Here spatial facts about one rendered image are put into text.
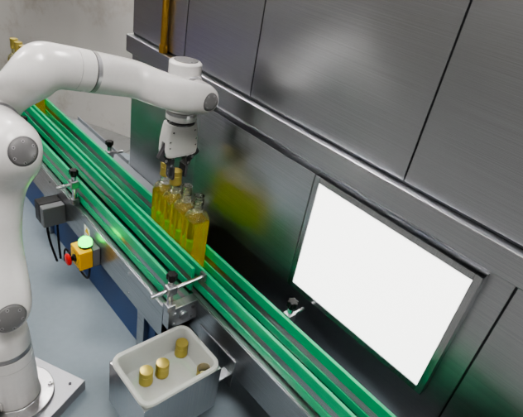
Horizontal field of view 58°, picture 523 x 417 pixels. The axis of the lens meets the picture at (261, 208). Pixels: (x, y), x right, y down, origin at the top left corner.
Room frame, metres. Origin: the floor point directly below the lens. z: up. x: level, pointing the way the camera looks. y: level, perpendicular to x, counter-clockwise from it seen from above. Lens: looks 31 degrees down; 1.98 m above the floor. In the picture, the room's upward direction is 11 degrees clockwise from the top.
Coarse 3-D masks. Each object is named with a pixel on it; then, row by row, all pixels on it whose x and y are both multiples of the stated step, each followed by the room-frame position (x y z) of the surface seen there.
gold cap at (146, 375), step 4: (140, 368) 0.77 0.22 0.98; (144, 368) 0.77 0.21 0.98; (148, 368) 0.77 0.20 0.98; (152, 368) 0.77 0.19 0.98; (140, 372) 0.75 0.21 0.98; (144, 372) 0.76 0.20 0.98; (148, 372) 0.76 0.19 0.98; (152, 372) 0.76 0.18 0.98; (140, 376) 0.75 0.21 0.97; (144, 376) 0.75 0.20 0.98; (148, 376) 0.75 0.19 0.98; (152, 376) 0.76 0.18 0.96; (140, 380) 0.75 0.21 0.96; (144, 380) 0.75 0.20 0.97; (148, 380) 0.75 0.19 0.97; (152, 380) 0.77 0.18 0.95; (140, 384) 0.75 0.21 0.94; (144, 384) 0.75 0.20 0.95; (148, 384) 0.75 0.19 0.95
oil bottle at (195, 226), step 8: (192, 208) 1.10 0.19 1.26; (184, 216) 1.10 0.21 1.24; (192, 216) 1.08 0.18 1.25; (200, 216) 1.08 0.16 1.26; (208, 216) 1.10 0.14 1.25; (184, 224) 1.09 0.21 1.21; (192, 224) 1.07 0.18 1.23; (200, 224) 1.08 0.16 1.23; (208, 224) 1.10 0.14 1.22; (184, 232) 1.09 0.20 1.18; (192, 232) 1.07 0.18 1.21; (200, 232) 1.08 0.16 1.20; (184, 240) 1.09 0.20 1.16; (192, 240) 1.07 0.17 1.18; (200, 240) 1.08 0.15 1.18; (184, 248) 1.09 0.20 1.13; (192, 248) 1.07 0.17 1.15; (200, 248) 1.09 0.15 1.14; (192, 256) 1.07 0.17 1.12; (200, 256) 1.09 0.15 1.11; (200, 264) 1.09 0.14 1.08
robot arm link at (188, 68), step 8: (176, 56) 1.19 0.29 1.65; (184, 56) 1.20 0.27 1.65; (176, 64) 1.14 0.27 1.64; (184, 64) 1.14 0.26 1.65; (192, 64) 1.16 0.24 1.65; (200, 64) 1.18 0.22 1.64; (168, 72) 1.16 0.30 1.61; (176, 72) 1.14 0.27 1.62; (184, 72) 1.14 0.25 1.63; (192, 72) 1.15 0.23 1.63; (200, 72) 1.17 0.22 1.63; (176, 112) 1.14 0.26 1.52
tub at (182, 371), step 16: (160, 336) 0.86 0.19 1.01; (176, 336) 0.89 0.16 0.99; (192, 336) 0.88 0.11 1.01; (128, 352) 0.79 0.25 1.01; (144, 352) 0.82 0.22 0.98; (160, 352) 0.85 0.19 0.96; (192, 352) 0.87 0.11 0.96; (208, 352) 0.83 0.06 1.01; (128, 368) 0.78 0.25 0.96; (176, 368) 0.82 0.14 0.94; (192, 368) 0.83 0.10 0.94; (128, 384) 0.70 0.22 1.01; (160, 384) 0.77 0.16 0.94; (176, 384) 0.78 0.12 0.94; (192, 384) 0.74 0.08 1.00; (144, 400) 0.66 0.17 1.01; (160, 400) 0.67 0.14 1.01
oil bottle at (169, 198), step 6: (168, 192) 1.17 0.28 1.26; (180, 192) 1.18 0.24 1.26; (162, 198) 1.17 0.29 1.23; (168, 198) 1.15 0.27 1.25; (174, 198) 1.15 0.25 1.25; (162, 204) 1.17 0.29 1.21; (168, 204) 1.15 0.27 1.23; (162, 210) 1.17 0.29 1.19; (168, 210) 1.15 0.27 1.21; (162, 216) 1.17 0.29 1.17; (168, 216) 1.15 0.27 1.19; (162, 222) 1.17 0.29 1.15; (168, 222) 1.14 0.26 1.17; (168, 228) 1.14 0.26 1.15
